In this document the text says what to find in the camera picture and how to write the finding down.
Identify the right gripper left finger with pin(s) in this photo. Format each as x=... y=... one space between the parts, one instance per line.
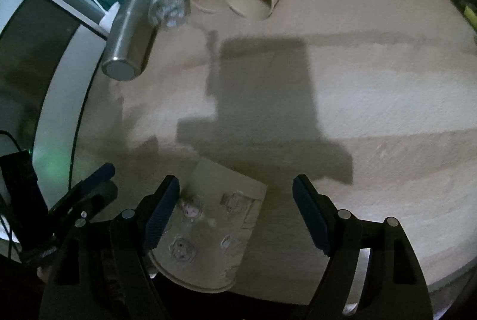
x=100 y=271

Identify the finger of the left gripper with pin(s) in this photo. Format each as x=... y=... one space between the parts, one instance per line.
x=88 y=197

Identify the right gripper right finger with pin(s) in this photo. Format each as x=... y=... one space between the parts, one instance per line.
x=394 y=287

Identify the stainless steel bottle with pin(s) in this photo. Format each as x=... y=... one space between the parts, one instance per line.
x=129 y=42

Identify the clear plastic bottle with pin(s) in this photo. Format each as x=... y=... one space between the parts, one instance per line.
x=167 y=14

